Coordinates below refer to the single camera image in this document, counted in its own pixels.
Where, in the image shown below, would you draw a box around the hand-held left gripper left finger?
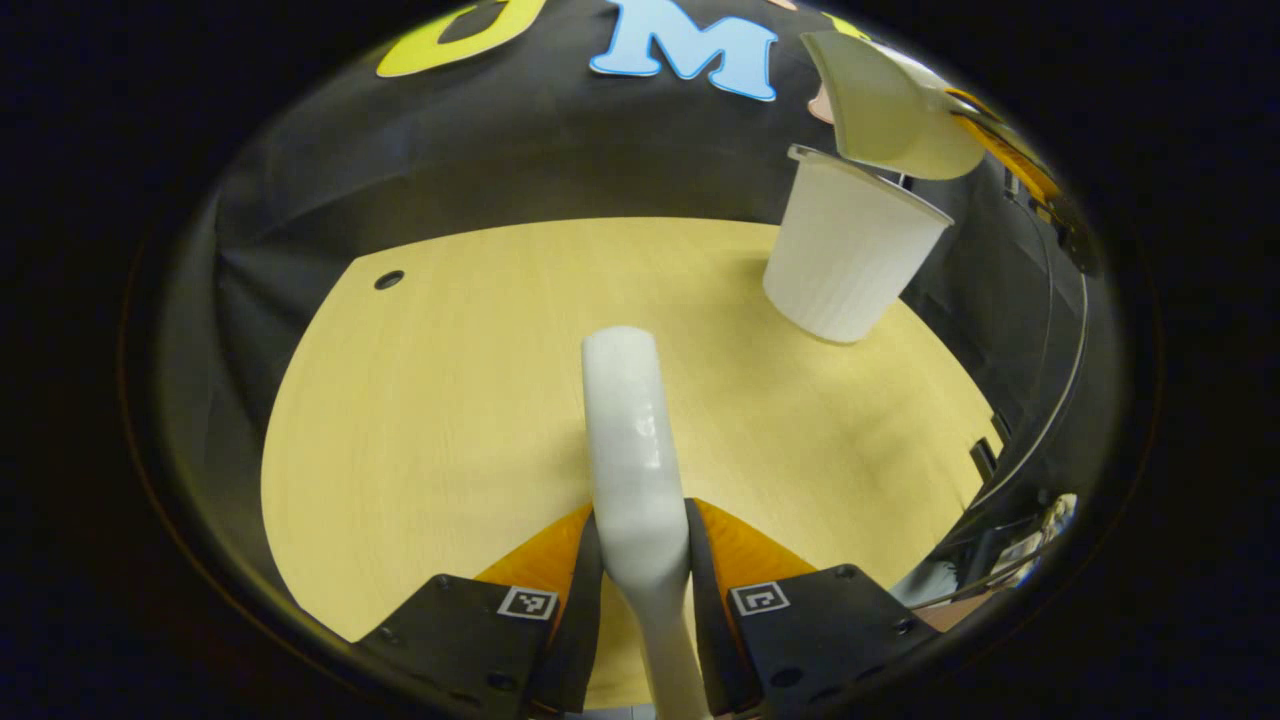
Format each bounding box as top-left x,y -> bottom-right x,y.
355,505 -> 606,719

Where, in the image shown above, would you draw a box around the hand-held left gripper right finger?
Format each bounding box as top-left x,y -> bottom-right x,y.
683,497 -> 941,719

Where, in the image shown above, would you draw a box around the small white broom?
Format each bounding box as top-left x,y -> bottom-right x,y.
581,326 -> 711,720

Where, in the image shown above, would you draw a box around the light wooden desktop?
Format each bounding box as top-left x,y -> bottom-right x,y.
260,217 -> 1004,711

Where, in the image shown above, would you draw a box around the white ribbed garbage bin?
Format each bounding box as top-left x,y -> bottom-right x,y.
762,144 -> 955,344

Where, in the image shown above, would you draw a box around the white dustpan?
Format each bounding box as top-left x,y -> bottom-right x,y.
800,30 -> 986,181

